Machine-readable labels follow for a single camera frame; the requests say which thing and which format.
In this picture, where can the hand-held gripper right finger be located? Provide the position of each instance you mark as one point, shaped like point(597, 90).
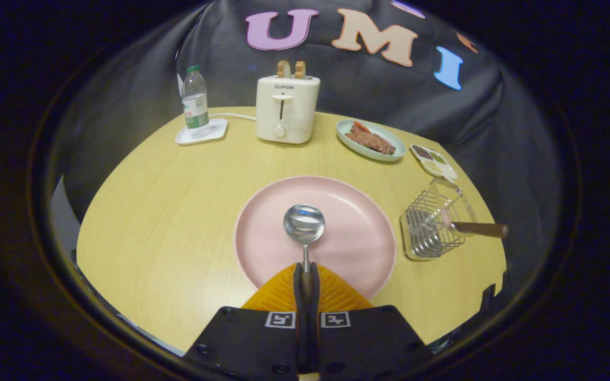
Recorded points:
point(315, 296)

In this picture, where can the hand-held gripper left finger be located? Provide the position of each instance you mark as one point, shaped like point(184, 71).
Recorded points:
point(297, 296)

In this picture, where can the pink round plate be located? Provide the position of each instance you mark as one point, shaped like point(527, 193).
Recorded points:
point(358, 238)

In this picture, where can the pale green plate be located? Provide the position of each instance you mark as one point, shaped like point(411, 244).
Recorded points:
point(344, 135)

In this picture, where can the brown steak piece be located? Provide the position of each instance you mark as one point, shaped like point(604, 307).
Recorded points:
point(371, 142)

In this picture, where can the orange carrot piece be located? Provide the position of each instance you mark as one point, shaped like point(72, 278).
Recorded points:
point(360, 126)

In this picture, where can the cream white toaster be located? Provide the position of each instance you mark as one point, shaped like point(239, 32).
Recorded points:
point(297, 116)

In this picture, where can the white divided seasoning dish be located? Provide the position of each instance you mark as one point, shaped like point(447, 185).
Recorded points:
point(445, 171)

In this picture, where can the white square coaster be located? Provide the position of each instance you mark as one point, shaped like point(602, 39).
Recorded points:
point(218, 129)

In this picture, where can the clear green-capped water bottle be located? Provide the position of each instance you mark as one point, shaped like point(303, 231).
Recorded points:
point(195, 111)

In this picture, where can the toast bread slice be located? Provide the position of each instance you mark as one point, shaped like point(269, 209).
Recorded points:
point(284, 69)
point(300, 70)

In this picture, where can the black backdrop cloth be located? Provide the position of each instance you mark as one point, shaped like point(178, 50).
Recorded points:
point(125, 106)

